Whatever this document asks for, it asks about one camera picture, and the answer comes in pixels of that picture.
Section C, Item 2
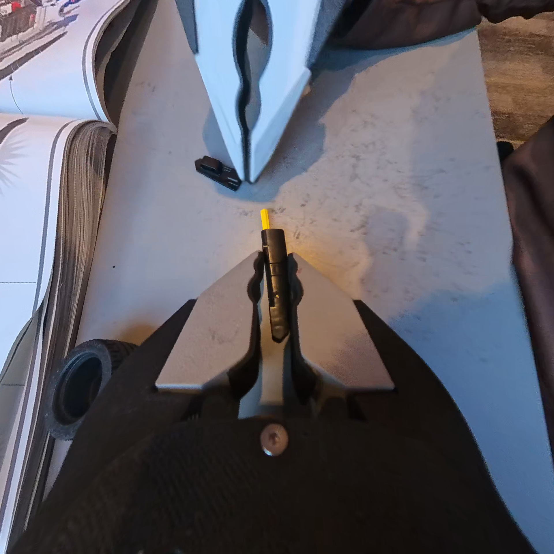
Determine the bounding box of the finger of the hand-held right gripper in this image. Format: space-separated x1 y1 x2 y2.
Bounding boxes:
248 0 324 183
195 0 250 180

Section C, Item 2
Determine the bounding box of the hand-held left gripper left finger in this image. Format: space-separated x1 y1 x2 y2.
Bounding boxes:
155 251 264 401

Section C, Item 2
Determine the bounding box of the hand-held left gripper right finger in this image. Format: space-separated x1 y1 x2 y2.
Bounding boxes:
288 252 395 405

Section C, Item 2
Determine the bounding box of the black brick piece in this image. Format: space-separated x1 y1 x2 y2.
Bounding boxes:
194 156 242 192
265 262 290 343

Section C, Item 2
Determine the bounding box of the black rubber tyre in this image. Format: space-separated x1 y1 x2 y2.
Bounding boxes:
44 340 139 440

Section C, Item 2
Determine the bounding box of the grey desk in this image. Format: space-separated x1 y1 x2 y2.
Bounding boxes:
43 0 554 554

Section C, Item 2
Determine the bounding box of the building instruction booklet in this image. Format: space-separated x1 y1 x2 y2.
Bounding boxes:
0 0 150 546

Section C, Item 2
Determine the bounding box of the person's brown clothing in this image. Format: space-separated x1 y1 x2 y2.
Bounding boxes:
502 126 554 425

